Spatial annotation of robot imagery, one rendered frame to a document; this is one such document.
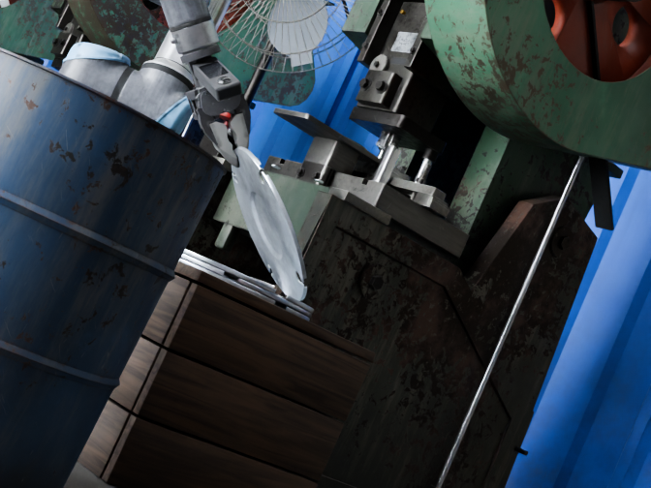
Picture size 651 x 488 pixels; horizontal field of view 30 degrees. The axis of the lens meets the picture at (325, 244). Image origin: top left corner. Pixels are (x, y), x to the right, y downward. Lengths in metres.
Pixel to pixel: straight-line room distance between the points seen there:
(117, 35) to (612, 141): 1.81
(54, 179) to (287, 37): 2.25
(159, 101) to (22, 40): 3.40
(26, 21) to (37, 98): 4.28
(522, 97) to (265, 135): 2.87
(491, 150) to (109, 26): 1.51
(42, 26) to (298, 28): 2.34
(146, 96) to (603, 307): 1.86
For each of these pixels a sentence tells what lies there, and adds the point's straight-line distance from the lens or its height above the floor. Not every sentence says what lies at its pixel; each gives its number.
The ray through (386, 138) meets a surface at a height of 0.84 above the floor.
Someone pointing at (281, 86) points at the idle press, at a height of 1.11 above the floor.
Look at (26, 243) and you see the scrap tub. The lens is 1.47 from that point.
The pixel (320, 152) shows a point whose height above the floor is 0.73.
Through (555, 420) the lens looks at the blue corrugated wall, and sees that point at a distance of 3.75.
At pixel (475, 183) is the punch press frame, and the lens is 2.92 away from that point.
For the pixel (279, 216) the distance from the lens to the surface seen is 2.02.
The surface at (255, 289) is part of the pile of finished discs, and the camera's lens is 1.99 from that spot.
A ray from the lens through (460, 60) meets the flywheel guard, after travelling 2.55.
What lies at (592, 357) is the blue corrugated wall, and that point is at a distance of 3.75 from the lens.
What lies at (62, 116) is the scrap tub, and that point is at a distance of 1.47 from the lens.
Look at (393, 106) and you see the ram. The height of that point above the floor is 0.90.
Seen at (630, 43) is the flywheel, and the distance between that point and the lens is 2.89.
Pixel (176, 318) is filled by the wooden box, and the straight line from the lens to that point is 1.87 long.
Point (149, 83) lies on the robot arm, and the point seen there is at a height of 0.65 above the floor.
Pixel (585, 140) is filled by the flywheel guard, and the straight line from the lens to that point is 2.69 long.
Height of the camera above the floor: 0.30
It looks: 5 degrees up
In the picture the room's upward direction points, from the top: 24 degrees clockwise
